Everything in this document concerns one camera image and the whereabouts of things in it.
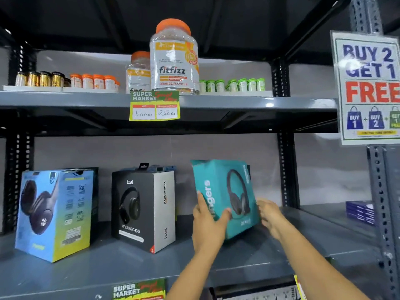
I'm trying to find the black perforated shelf post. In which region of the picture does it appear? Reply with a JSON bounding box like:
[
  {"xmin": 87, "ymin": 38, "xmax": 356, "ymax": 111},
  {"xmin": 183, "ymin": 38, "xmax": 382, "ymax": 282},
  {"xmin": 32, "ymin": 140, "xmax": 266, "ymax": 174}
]
[
  {"xmin": 2, "ymin": 44, "xmax": 35, "ymax": 235},
  {"xmin": 271, "ymin": 59, "xmax": 301, "ymax": 209}
]

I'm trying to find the grey metal shelf board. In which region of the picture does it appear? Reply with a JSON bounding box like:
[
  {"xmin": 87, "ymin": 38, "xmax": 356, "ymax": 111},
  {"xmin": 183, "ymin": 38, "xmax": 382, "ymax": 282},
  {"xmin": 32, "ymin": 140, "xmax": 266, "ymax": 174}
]
[
  {"xmin": 0, "ymin": 205, "xmax": 385, "ymax": 300},
  {"xmin": 0, "ymin": 90, "xmax": 340, "ymax": 111},
  {"xmin": 301, "ymin": 201, "xmax": 379, "ymax": 241}
]

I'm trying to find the teal headphone box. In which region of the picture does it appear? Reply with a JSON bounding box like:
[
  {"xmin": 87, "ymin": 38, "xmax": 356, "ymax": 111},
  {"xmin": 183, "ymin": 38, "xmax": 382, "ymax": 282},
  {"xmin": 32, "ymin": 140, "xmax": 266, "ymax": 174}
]
[{"xmin": 191, "ymin": 159, "xmax": 262, "ymax": 240}]

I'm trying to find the small orange-lid clear jar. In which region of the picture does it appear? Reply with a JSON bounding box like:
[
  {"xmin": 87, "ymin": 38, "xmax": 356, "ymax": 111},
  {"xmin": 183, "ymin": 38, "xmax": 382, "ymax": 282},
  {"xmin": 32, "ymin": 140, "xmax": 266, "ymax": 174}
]
[{"xmin": 125, "ymin": 51, "xmax": 152, "ymax": 94}]

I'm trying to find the blue and yellow headphone box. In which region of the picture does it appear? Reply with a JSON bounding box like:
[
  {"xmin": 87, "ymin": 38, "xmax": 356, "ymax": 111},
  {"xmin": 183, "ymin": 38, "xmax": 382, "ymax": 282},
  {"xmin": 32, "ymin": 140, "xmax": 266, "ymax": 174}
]
[{"xmin": 14, "ymin": 169, "xmax": 94, "ymax": 264}]

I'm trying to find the person's right forearm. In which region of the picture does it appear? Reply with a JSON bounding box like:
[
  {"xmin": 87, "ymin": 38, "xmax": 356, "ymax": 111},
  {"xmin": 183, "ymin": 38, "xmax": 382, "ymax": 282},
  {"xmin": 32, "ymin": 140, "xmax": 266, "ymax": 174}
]
[{"xmin": 276, "ymin": 226, "xmax": 371, "ymax": 300}]

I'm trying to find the grey perforated shelf post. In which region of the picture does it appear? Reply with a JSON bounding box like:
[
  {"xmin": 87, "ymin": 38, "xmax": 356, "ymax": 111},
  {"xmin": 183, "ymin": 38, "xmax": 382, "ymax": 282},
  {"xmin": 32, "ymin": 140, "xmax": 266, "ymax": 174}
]
[{"xmin": 349, "ymin": 0, "xmax": 400, "ymax": 300}]

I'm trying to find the white laminated offer sign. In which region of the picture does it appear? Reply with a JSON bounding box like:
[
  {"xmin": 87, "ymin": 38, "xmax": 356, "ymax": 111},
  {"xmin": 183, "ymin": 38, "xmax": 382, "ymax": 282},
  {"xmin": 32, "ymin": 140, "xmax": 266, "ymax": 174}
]
[{"xmin": 330, "ymin": 30, "xmax": 400, "ymax": 146}]

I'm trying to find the large orange-lid clear jar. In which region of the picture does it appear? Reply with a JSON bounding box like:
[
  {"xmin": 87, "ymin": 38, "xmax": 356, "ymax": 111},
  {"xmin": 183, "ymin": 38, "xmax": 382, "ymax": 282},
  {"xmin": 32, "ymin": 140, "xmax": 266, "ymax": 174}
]
[{"xmin": 149, "ymin": 18, "xmax": 201, "ymax": 96}]

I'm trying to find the yellow green shelf price tag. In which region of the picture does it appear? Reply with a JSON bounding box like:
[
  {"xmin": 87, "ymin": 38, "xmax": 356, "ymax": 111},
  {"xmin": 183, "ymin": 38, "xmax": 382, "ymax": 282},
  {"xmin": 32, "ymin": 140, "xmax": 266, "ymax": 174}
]
[
  {"xmin": 112, "ymin": 278, "xmax": 166, "ymax": 300},
  {"xmin": 129, "ymin": 89, "xmax": 181, "ymax": 122}
]

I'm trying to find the stack of purple boxes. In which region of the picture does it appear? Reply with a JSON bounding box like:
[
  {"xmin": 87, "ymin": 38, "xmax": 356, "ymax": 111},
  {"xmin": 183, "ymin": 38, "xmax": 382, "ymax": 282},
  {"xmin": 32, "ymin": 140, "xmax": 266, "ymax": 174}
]
[{"xmin": 345, "ymin": 200, "xmax": 376, "ymax": 227}]

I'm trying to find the person's left forearm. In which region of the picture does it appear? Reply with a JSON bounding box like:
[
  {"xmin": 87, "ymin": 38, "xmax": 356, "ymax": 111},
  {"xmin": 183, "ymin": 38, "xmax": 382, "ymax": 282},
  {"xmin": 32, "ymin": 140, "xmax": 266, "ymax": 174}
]
[{"xmin": 164, "ymin": 245, "xmax": 226, "ymax": 300}]

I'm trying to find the person's left hand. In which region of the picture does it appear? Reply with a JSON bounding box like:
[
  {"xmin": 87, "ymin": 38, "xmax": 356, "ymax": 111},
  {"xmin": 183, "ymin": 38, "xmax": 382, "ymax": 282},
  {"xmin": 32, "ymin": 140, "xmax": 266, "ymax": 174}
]
[{"xmin": 192, "ymin": 191, "xmax": 233, "ymax": 257}]

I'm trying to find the row of green-lid bottles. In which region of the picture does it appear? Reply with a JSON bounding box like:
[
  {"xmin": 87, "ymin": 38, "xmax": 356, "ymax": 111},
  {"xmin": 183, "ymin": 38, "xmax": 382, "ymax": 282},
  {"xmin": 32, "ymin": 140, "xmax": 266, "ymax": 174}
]
[{"xmin": 199, "ymin": 78, "xmax": 266, "ymax": 93}]

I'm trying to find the person's right hand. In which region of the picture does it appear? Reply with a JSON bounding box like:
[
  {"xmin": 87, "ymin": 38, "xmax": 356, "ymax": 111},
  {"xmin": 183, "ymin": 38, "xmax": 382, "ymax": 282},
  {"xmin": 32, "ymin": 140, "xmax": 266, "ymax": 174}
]
[{"xmin": 256, "ymin": 199, "xmax": 293, "ymax": 241}]

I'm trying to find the white printed box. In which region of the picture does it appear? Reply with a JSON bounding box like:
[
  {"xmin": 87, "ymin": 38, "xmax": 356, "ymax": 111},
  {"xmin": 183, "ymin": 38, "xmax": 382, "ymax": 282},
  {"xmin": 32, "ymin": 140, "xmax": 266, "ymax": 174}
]
[{"xmin": 215, "ymin": 284, "xmax": 301, "ymax": 300}]

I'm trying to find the white display tray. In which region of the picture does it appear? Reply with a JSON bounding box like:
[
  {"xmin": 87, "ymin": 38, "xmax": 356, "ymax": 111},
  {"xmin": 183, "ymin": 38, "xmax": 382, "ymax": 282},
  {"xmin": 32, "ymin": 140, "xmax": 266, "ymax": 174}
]
[
  {"xmin": 62, "ymin": 87, "xmax": 120, "ymax": 94},
  {"xmin": 2, "ymin": 85, "xmax": 64, "ymax": 92},
  {"xmin": 199, "ymin": 90, "xmax": 274, "ymax": 97}
]

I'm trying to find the black and white headphone box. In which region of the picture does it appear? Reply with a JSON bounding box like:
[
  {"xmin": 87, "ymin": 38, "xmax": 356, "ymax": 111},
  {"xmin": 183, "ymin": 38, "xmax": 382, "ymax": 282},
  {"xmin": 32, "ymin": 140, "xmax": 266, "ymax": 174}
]
[{"xmin": 111, "ymin": 162, "xmax": 176, "ymax": 254}]

